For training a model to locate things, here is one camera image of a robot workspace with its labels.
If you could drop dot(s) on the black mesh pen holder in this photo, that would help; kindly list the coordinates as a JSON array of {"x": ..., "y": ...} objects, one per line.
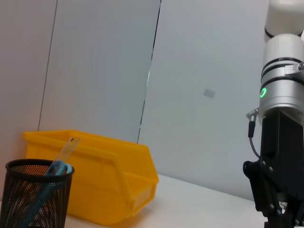
[{"x": 14, "y": 202}]

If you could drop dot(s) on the blue capped scissors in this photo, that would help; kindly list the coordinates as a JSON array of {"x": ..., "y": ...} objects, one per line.
[{"x": 61, "y": 168}]

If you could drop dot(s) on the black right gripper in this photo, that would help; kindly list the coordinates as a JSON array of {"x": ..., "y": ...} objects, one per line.
[{"x": 282, "y": 147}]

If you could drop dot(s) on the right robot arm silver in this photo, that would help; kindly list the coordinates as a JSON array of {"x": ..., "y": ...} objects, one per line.
[{"x": 282, "y": 78}]

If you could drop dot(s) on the transparent plastic ruler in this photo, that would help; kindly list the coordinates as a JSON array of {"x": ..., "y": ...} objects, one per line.
[{"x": 71, "y": 146}]

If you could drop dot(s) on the yellow plastic bin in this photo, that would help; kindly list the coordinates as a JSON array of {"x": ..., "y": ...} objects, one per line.
[{"x": 107, "y": 190}]

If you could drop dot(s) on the small grey wall sticker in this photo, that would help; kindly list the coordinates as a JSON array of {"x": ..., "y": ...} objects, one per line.
[{"x": 209, "y": 93}]

